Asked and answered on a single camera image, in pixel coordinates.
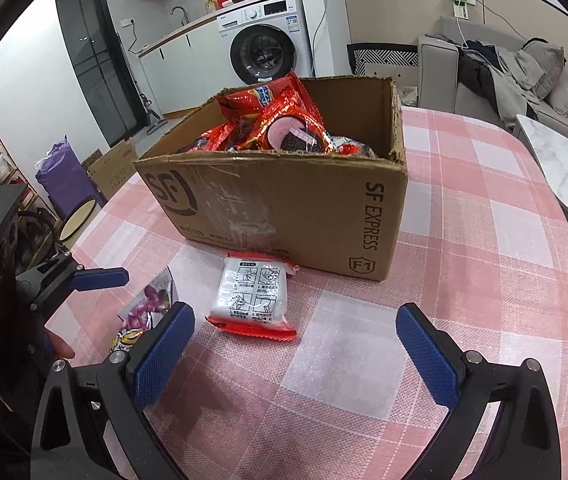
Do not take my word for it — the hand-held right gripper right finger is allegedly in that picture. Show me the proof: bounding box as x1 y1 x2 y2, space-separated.
396 303 563 480

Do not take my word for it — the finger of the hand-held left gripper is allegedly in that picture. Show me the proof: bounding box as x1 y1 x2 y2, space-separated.
16 254 130 317

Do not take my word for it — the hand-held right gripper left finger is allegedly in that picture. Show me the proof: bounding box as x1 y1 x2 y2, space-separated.
30 301 196 480

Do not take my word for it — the purple snack bag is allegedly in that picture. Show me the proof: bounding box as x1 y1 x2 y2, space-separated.
108 266 181 357

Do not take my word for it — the white red-edged diagram packet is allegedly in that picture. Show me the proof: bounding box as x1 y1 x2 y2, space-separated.
206 252 299 344

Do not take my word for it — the cardboard box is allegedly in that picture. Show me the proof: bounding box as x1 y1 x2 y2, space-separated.
134 76 409 282

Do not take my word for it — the red cookie packet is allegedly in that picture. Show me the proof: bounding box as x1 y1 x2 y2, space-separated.
216 71 333 155

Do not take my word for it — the person's left hand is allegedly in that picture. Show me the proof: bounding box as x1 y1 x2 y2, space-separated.
44 327 77 362

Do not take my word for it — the round white stool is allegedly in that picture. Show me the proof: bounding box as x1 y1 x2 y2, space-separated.
58 197 98 244

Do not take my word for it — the pink plaid tablecloth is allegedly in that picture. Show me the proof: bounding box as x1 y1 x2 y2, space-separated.
46 105 568 480

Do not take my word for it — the brown floor carton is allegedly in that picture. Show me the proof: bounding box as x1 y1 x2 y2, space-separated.
81 139 140 200

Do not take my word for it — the mop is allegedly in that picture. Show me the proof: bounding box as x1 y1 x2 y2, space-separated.
140 87 167 135

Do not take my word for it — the dark glass door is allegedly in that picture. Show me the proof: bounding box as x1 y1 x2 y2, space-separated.
54 0 140 149

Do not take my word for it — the white counter cabinet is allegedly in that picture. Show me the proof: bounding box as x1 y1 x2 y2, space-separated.
138 10 235 117

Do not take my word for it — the marble side table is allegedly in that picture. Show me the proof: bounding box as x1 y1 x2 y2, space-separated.
514 112 568 222

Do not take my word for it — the pile of clothes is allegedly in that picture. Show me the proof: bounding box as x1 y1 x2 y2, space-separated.
456 39 546 129

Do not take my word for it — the grey sofa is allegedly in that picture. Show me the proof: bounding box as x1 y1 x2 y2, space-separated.
416 15 568 157

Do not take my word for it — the white washing machine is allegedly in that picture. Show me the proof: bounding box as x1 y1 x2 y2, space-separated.
216 0 315 86

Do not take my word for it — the black white patterned cushion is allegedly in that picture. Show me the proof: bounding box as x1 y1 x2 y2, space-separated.
346 42 421 79

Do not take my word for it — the dark grey pillow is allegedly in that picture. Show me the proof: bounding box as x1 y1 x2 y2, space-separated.
521 40 567 101

